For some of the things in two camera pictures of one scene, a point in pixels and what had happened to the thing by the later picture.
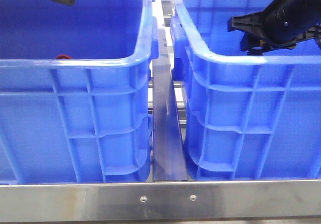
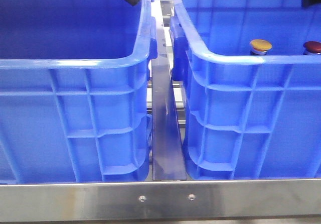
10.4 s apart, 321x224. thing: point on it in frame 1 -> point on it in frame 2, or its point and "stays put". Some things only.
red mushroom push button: x=63 y=57 -> x=312 y=48
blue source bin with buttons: x=75 y=84 stays put
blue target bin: x=245 y=117 stays put
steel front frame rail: x=163 y=200 stays put
